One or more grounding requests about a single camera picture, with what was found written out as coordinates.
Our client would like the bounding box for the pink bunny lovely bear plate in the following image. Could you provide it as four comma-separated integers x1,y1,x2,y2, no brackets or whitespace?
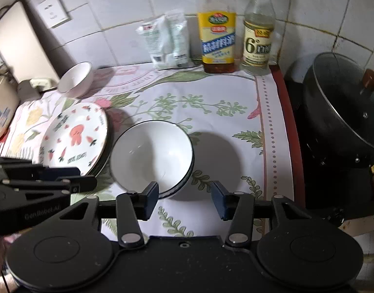
39,103,109,175

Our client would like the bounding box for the white ribbed bowl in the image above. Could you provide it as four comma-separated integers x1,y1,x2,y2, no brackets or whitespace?
158,157,195,200
57,62,94,98
110,120,194,193

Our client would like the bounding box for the blue fried egg plate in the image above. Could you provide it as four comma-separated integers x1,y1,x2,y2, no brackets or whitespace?
88,115,114,177

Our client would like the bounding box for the red striped cloth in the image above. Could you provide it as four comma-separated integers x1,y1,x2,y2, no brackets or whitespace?
0,129,11,157

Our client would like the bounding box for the white rice cooker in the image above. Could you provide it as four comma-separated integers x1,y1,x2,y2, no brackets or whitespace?
0,75,20,138

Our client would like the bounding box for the floral table cloth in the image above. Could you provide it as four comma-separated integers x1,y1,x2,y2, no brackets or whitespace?
0,63,306,240

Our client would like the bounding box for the cream cutting board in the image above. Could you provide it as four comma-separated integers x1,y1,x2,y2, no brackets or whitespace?
0,0,60,87

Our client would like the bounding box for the black wok with lid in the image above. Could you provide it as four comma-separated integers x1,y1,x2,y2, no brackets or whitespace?
303,52,374,220

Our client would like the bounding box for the white plastic seasoning bag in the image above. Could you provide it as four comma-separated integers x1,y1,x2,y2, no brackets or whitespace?
136,9,193,70

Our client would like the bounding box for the clear vinegar bottle yellow cap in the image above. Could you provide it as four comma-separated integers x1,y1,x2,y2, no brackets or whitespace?
241,0,276,75

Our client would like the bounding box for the yellow label cooking wine bottle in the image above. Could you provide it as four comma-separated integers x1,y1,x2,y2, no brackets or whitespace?
197,0,236,73

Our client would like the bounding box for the cleaver with cream handle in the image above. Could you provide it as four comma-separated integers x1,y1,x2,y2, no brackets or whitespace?
17,78,57,103

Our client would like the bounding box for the white wall socket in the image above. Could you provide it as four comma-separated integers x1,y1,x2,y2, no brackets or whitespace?
36,0,70,29

